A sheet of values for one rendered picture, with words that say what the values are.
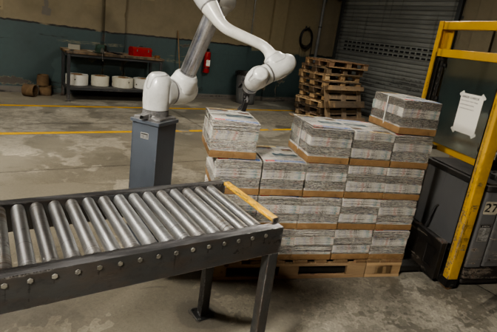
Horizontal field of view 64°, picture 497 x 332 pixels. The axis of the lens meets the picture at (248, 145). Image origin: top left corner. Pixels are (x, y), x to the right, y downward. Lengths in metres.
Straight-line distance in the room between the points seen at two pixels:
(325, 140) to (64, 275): 1.71
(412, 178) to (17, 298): 2.39
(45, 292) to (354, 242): 2.07
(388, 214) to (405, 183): 0.24
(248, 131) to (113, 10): 6.60
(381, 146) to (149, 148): 1.47
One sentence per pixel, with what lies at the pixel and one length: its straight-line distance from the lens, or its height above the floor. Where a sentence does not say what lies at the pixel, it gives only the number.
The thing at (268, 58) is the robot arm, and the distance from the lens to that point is 2.09.
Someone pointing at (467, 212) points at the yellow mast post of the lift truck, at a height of 0.61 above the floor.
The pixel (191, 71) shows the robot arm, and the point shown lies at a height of 1.30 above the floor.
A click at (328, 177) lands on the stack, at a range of 2.64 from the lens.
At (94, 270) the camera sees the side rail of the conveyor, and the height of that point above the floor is 0.77.
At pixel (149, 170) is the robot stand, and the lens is 2.46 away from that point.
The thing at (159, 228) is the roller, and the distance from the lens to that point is 1.59.
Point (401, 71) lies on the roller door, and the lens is 10.16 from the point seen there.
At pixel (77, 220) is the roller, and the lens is 1.66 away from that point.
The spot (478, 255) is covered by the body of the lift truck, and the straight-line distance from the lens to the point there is 3.39.
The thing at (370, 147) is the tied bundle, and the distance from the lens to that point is 2.71.
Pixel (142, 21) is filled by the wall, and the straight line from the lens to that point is 8.95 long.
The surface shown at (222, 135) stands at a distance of 2.35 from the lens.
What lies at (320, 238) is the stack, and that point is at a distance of 2.81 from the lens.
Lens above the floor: 1.54
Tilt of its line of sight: 15 degrees down
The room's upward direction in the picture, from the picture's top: 8 degrees clockwise
